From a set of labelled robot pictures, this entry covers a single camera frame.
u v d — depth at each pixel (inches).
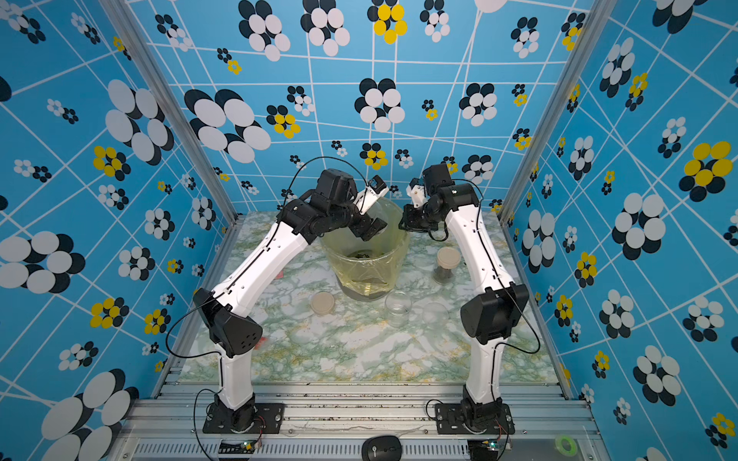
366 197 24.7
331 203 22.4
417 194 29.8
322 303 38.5
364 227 26.6
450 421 28.5
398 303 36.8
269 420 29.0
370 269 29.0
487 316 19.6
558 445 27.3
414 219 28.4
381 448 26.8
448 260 35.7
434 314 36.9
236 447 28.3
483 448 27.4
